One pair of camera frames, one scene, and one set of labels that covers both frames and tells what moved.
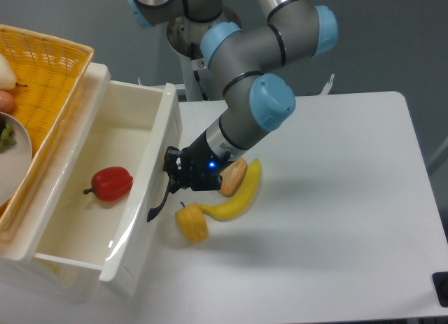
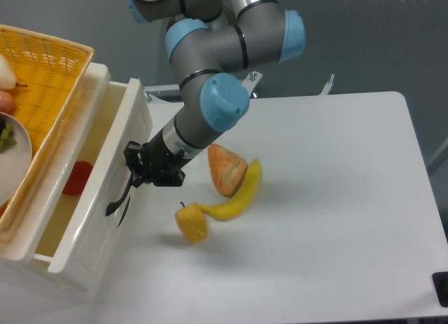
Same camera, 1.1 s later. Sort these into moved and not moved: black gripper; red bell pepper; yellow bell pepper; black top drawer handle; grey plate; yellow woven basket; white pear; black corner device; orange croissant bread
Moved: red bell pepper; black gripper; black top drawer handle
Not moved: white pear; black corner device; yellow bell pepper; grey plate; orange croissant bread; yellow woven basket
